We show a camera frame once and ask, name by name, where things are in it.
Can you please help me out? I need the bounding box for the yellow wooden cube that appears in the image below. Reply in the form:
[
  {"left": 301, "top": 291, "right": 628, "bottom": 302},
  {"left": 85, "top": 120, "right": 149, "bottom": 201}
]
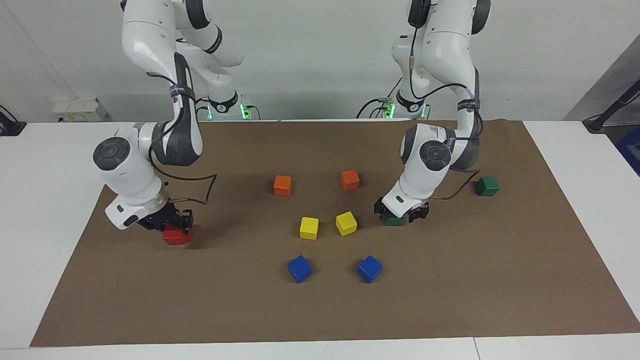
[
  {"left": 335, "top": 211, "right": 359, "bottom": 237},
  {"left": 299, "top": 216, "right": 320, "bottom": 241}
]

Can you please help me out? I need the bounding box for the blue wooden cube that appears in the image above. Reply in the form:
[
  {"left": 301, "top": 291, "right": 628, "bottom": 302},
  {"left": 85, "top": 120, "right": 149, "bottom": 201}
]
[
  {"left": 287, "top": 255, "right": 313, "bottom": 284},
  {"left": 356, "top": 255, "right": 384, "bottom": 284}
]

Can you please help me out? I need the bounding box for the brown paper table mat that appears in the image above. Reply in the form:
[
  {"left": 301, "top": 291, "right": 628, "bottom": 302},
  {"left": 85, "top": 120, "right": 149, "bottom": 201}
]
[{"left": 29, "top": 119, "right": 640, "bottom": 348}]

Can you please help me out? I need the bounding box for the black stand base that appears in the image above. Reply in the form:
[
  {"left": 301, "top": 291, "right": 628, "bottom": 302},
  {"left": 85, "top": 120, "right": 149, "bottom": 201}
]
[{"left": 0, "top": 104, "right": 27, "bottom": 137}]

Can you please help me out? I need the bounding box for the black tripod leg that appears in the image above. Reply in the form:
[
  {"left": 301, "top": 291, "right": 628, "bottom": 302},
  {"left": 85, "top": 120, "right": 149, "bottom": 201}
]
[{"left": 582, "top": 79, "right": 640, "bottom": 134}]

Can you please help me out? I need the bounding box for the blue box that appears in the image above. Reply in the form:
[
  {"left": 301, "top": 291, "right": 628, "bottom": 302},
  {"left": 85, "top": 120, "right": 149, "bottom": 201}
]
[{"left": 616, "top": 124, "right": 640, "bottom": 177}]

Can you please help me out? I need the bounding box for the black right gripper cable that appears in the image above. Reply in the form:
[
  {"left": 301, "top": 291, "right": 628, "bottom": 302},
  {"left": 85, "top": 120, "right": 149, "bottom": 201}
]
[{"left": 147, "top": 72, "right": 218, "bottom": 206}]

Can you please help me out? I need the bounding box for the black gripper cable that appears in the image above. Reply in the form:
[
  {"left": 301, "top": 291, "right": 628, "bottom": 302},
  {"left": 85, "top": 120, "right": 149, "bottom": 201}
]
[
  {"left": 147, "top": 72, "right": 218, "bottom": 206},
  {"left": 407, "top": 0, "right": 485, "bottom": 202}
]

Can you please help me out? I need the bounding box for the black arm base cable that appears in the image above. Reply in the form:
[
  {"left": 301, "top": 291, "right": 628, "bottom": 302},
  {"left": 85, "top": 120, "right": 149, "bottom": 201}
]
[{"left": 356, "top": 98, "right": 388, "bottom": 120}]

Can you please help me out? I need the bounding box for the white wall socket box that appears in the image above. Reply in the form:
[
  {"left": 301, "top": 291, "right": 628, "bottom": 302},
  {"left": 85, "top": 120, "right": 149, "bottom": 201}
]
[{"left": 52, "top": 98, "right": 109, "bottom": 123}]

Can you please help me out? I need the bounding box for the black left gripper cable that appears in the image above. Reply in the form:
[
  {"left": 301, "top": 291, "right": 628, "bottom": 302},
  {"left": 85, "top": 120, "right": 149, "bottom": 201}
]
[{"left": 407, "top": 0, "right": 485, "bottom": 202}]

